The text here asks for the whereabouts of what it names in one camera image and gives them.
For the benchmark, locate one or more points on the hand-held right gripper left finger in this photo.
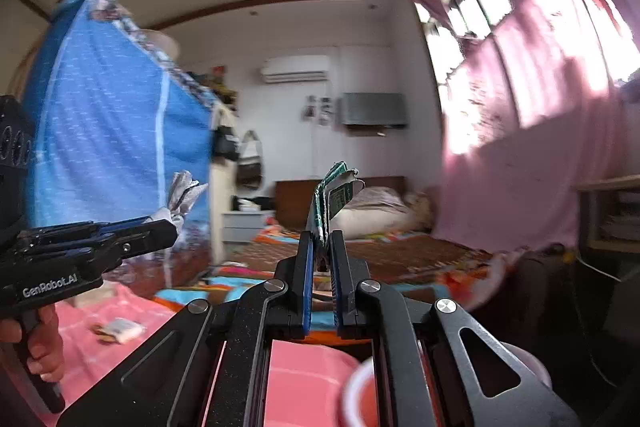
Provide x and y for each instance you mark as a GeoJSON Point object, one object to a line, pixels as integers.
{"type": "Point", "coordinates": [307, 287]}

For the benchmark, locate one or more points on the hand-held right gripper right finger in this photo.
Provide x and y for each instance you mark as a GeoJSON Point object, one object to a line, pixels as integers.
{"type": "Point", "coordinates": [337, 287]}

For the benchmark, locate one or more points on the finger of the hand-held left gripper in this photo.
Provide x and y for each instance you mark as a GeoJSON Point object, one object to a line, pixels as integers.
{"type": "Point", "coordinates": [75, 234]}
{"type": "Point", "coordinates": [145, 239]}

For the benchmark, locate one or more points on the silver wrapper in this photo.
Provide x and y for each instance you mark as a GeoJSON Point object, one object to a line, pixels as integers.
{"type": "Point", "coordinates": [180, 197]}

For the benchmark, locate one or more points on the green patterned wrapper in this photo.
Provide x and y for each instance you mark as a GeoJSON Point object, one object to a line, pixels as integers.
{"type": "Point", "coordinates": [322, 202]}

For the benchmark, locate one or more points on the white medicine box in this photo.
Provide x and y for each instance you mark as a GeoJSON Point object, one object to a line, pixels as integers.
{"type": "Point", "coordinates": [127, 328]}

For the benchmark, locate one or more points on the orange bucket with white rim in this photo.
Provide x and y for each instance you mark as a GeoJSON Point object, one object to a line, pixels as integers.
{"type": "Point", "coordinates": [365, 407]}

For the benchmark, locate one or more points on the brown shoulder bag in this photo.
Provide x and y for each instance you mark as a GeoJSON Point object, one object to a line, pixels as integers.
{"type": "Point", "coordinates": [250, 172]}

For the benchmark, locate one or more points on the person's left hand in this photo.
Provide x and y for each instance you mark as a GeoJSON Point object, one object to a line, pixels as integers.
{"type": "Point", "coordinates": [50, 342]}

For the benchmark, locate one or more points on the bed with colourful blanket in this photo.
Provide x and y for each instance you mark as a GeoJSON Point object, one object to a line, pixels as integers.
{"type": "Point", "coordinates": [400, 257]}

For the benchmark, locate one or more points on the pink plaid cloth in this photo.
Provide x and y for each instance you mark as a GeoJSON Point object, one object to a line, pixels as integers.
{"type": "Point", "coordinates": [85, 342]}

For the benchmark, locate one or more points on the cream pillow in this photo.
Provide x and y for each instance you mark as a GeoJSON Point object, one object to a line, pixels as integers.
{"type": "Point", "coordinates": [385, 224]}

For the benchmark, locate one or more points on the wooden bed headboard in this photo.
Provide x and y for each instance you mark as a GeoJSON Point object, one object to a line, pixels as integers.
{"type": "Point", "coordinates": [295, 202]}

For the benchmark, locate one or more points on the grey nightstand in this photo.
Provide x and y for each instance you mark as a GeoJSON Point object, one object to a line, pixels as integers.
{"type": "Point", "coordinates": [245, 227]}

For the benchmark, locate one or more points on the grey patterned pillow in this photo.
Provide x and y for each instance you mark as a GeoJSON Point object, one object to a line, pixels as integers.
{"type": "Point", "coordinates": [380, 197]}

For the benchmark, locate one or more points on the blue fabric wardrobe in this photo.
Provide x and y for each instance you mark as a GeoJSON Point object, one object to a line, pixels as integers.
{"type": "Point", "coordinates": [100, 117]}

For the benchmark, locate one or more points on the black hanging bag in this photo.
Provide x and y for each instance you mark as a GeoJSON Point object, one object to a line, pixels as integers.
{"type": "Point", "coordinates": [225, 144]}

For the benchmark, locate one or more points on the colourful boxes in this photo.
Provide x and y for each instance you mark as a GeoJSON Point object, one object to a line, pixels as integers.
{"type": "Point", "coordinates": [222, 84]}

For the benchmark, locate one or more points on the dark cloth heap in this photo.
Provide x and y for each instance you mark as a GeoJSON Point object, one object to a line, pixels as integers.
{"type": "Point", "coordinates": [545, 282]}

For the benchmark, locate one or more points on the white air conditioner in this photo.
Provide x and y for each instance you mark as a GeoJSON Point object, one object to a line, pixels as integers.
{"type": "Point", "coordinates": [295, 69]}

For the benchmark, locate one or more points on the pink window sheet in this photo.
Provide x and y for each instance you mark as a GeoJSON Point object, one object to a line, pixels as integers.
{"type": "Point", "coordinates": [525, 157]}

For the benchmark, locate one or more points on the wooden desk with shelf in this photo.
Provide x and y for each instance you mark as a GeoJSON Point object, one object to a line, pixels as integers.
{"type": "Point", "coordinates": [615, 217]}

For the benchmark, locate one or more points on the wall socket with hanging items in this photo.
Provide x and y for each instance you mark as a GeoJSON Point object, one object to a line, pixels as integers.
{"type": "Point", "coordinates": [317, 109]}

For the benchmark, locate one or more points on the wall television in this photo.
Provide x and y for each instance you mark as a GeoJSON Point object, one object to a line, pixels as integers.
{"type": "Point", "coordinates": [372, 109]}

